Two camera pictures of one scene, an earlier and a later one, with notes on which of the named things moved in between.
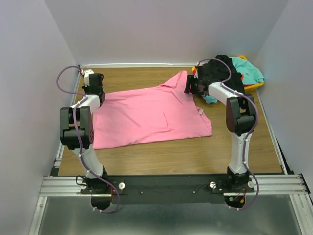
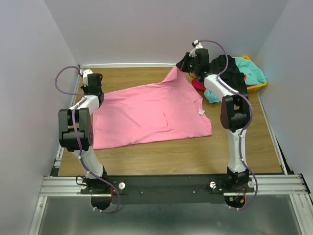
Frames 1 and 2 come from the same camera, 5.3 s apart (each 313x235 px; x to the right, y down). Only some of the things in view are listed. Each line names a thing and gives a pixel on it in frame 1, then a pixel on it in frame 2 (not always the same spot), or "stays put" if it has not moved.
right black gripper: x=190 y=80 -> x=181 y=64
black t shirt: x=216 y=70 stays put
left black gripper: x=85 y=88 stays put
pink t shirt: x=164 y=112 stays put
